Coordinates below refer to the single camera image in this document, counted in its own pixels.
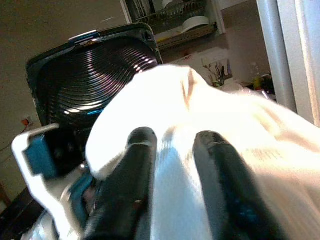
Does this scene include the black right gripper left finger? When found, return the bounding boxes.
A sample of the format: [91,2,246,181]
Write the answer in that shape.
[84,126,158,240]

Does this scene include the silver refrigerator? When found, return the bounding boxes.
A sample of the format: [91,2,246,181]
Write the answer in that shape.
[256,0,320,126]

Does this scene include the utensil holder with utensils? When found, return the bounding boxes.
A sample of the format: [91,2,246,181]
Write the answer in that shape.
[202,59,234,88]

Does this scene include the metal dish rack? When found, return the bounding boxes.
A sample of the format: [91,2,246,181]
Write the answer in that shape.
[127,0,218,50]

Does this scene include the dark ribbed washer lid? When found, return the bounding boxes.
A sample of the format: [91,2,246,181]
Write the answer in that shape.
[25,22,165,130]

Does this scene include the yellow-green bottle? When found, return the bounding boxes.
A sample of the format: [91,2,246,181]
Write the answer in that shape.
[252,74,264,91]

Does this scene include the white cloth garment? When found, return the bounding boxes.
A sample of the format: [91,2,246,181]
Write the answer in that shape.
[84,63,320,240]

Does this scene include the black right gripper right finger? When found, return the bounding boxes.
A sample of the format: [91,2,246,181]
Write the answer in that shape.
[192,130,288,240]

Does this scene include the white bowl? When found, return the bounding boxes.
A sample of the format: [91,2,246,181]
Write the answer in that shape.
[180,15,210,34]

